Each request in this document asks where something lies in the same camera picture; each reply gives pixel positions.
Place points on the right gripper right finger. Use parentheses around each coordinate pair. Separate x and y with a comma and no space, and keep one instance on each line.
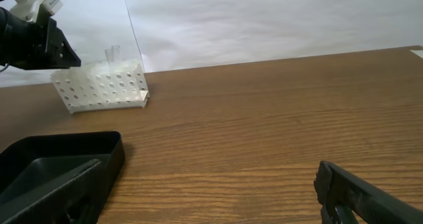
(347,197)

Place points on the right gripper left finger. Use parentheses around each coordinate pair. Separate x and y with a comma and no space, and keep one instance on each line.
(49,204)

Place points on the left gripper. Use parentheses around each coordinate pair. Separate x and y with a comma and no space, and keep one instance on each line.
(29,45)

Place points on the clear test tube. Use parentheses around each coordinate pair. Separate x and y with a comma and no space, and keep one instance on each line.
(108,57)
(116,53)

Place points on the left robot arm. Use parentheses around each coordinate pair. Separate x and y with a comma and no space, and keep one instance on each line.
(4,35)

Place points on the white test tube rack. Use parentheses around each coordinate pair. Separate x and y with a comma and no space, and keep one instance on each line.
(99,88)

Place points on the black tray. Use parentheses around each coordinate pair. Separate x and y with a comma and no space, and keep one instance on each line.
(105,151)

